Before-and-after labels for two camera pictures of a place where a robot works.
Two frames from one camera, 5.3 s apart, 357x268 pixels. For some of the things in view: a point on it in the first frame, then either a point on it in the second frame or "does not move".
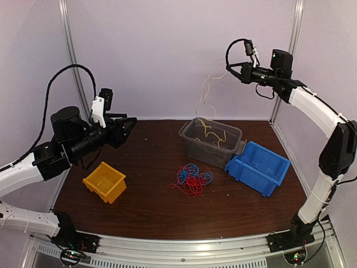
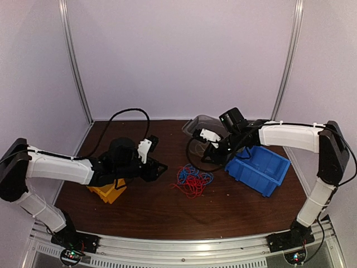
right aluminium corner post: [295, 28] does not move
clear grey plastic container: [212, 142] does not move
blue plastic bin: [260, 168] does not move
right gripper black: [246, 75] to [218, 158]
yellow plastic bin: [106, 181] does not move
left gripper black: [115, 139] to [150, 174]
